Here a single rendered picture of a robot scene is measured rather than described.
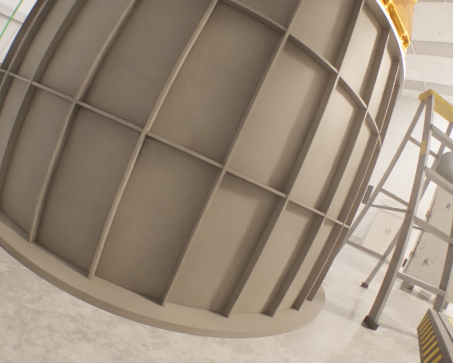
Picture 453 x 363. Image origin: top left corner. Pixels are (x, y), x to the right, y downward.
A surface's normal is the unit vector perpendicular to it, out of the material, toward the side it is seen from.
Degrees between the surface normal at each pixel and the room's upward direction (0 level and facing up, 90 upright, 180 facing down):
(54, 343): 0
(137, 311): 0
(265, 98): 90
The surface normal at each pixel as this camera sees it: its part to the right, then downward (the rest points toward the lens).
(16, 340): 0.41, -0.91
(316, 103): 0.41, 0.22
